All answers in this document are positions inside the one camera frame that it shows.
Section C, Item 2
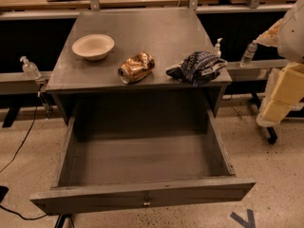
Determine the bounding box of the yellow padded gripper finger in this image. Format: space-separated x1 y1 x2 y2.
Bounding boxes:
258 62 304 126

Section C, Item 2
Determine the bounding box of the blue chip bag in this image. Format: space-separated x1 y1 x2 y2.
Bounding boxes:
166 51 227 86

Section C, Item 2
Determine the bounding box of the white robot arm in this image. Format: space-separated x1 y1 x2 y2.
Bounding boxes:
256 0 304 127

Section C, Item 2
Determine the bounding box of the open grey top drawer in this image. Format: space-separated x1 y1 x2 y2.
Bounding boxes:
30 109 256 215

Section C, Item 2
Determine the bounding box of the black table leg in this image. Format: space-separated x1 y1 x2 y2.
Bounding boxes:
250 91 277 144

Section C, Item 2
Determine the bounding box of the clear plastic water bottle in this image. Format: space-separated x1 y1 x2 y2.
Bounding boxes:
239 40 257 67

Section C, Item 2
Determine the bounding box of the small white pump bottle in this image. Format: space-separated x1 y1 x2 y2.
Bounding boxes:
215 38 222 57

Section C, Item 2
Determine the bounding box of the crushed gold can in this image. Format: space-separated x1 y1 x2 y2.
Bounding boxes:
118 52 155 85

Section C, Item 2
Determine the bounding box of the white paper bowl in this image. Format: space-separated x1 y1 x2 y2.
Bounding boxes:
72 34 115 61

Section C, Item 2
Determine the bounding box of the left hand sanitizer bottle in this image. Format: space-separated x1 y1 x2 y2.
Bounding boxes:
20 56 42 80

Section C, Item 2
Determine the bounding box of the grey metal rail shelf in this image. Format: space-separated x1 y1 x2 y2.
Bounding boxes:
0 72 38 95

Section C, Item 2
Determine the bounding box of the black floor cable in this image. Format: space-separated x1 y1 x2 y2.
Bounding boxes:
0 104 48 221

